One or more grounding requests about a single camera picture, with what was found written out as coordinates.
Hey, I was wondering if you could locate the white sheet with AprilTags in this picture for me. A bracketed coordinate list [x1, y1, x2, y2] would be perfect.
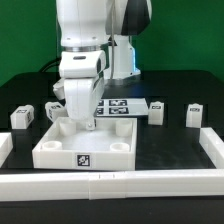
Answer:
[96, 98, 148, 117]

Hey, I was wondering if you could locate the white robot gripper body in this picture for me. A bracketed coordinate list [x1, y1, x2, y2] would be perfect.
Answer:
[59, 50, 106, 123]

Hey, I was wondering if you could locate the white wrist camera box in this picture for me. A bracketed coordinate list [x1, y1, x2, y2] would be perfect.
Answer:
[53, 79, 65, 100]

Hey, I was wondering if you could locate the white front fence bar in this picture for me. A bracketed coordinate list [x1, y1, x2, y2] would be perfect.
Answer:
[0, 169, 224, 202]

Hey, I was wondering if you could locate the white square tabletop part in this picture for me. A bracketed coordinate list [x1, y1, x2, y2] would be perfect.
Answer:
[32, 117, 137, 171]

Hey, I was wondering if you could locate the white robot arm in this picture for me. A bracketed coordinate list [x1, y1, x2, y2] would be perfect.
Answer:
[56, 0, 152, 130]

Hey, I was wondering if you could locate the black cable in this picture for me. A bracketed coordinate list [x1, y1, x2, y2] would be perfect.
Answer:
[39, 56, 62, 73]

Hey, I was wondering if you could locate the white left fence piece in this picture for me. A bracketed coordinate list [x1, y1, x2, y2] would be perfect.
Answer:
[0, 132, 13, 168]

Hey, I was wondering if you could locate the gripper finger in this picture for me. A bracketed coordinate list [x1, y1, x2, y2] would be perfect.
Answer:
[86, 117, 96, 130]

